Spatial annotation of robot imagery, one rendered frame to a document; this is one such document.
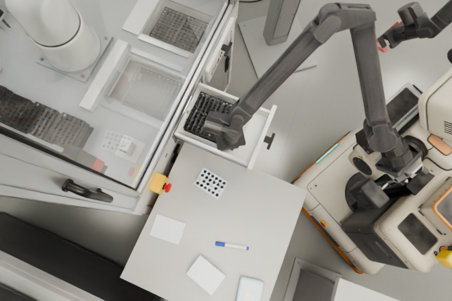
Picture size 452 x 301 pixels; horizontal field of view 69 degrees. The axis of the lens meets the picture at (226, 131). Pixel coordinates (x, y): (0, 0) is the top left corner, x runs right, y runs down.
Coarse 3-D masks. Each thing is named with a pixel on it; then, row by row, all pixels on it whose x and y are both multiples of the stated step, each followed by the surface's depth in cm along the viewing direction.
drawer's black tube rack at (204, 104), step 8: (200, 96) 140; (208, 96) 137; (200, 104) 139; (208, 104) 136; (216, 104) 136; (224, 104) 136; (232, 104) 137; (192, 112) 138; (200, 112) 135; (208, 112) 139; (224, 112) 136; (192, 120) 134; (200, 120) 134; (184, 128) 134; (192, 128) 133; (200, 128) 134; (200, 136) 135; (208, 136) 132
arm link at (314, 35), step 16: (336, 16) 78; (304, 32) 85; (320, 32) 80; (288, 48) 89; (304, 48) 86; (272, 64) 93; (288, 64) 89; (272, 80) 93; (256, 96) 96; (240, 112) 99
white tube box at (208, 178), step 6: (204, 168) 139; (204, 174) 138; (210, 174) 142; (198, 180) 138; (204, 180) 138; (210, 180) 141; (216, 180) 138; (222, 180) 138; (198, 186) 137; (204, 186) 137; (210, 186) 138; (216, 186) 137; (222, 186) 140; (210, 192) 136; (216, 192) 136; (222, 192) 136; (216, 198) 137
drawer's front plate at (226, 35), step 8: (232, 24) 146; (224, 32) 143; (232, 32) 153; (224, 40) 143; (216, 48) 140; (216, 56) 140; (208, 64) 138; (216, 64) 147; (208, 72) 138; (208, 80) 146
